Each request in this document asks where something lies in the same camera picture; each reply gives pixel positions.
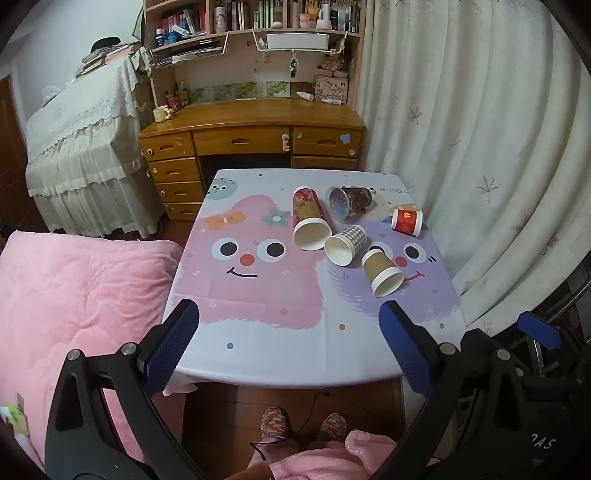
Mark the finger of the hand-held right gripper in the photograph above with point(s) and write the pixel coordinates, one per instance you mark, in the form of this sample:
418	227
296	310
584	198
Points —
539	330

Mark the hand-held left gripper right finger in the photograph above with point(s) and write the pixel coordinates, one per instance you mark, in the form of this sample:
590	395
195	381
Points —
406	341

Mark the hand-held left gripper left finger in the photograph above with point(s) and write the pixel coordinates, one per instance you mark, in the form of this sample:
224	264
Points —
173	339

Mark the brown kraft paper cup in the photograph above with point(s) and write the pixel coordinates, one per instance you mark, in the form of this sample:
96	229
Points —
376	267

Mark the checkered paper cup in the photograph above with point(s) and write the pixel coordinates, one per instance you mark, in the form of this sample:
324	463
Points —
351	237

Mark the small red paper cup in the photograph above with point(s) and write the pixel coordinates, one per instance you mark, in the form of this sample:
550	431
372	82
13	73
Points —
406	221

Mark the dark brown patterned cup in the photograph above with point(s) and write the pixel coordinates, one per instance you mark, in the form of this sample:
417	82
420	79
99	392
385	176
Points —
358	198

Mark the tall red patterned paper cup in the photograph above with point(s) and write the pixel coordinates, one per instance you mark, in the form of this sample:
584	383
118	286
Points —
307	207

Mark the cartoon monster printed tablecloth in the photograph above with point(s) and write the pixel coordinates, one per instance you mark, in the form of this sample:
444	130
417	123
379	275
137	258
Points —
277	332

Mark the pink fluffy blanket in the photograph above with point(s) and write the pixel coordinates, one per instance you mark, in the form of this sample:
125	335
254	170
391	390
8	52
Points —
69	314

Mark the patterned slipper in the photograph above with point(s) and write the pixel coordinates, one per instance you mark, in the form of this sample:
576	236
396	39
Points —
274	422
333	427

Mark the patterned slippers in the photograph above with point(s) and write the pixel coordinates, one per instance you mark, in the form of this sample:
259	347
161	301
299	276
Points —
307	415

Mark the pink fleece robe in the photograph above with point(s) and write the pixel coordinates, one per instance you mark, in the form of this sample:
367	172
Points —
323	464

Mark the white lace covered furniture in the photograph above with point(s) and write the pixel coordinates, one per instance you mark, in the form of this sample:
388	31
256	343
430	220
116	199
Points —
87	147

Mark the yellow mug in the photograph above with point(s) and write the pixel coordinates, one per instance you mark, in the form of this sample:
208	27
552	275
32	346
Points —
159	114

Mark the white floral curtain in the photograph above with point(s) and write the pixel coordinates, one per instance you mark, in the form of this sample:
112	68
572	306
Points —
461	115

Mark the wooden desk with drawers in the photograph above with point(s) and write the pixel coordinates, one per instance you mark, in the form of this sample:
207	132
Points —
258	117

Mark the pen holder with pens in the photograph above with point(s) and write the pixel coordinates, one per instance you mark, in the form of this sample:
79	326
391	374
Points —
178	98

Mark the brown wooden door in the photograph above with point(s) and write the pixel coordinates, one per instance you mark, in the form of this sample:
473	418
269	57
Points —
9	152

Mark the row of green picture cards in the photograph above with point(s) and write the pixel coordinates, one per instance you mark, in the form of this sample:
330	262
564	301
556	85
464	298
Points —
240	90

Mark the printed cardboard box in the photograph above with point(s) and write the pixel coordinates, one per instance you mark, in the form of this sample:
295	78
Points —
331	88

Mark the small white bottle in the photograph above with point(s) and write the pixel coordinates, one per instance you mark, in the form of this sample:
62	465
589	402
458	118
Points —
305	96

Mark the wooden desk hutch bookshelf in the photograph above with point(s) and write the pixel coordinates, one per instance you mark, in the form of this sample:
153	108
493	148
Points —
161	69

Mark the stack of books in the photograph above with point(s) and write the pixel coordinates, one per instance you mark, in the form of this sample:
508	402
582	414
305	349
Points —
104	55

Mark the white plastic tray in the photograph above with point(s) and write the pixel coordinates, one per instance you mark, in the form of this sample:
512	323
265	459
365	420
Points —
298	41

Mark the row of books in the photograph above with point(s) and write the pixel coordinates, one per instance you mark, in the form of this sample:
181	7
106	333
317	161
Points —
240	14

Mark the stack of pink bowls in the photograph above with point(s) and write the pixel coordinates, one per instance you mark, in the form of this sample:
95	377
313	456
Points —
308	21

